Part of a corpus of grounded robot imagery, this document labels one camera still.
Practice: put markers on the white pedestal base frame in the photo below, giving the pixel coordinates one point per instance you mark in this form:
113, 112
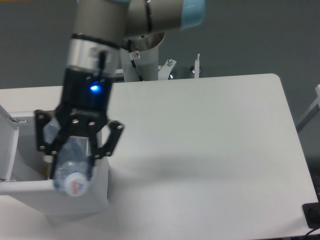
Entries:
132, 71

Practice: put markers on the black device at edge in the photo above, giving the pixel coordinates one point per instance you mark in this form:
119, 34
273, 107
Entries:
312, 214

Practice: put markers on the white frame at right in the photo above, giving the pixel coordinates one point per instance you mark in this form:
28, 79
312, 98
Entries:
310, 112

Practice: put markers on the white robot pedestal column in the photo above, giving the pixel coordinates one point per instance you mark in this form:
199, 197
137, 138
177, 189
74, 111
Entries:
144, 48

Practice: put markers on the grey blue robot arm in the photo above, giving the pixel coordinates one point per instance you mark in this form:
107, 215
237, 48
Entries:
98, 30

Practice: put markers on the white plastic trash can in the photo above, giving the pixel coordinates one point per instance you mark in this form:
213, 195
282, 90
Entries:
29, 182

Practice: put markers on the white trash can lid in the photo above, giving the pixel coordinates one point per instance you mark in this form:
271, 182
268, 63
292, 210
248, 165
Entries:
9, 134

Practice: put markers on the clear plastic water bottle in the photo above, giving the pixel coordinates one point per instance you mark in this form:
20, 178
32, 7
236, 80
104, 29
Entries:
70, 176

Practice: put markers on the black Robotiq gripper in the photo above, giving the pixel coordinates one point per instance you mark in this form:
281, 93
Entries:
82, 112

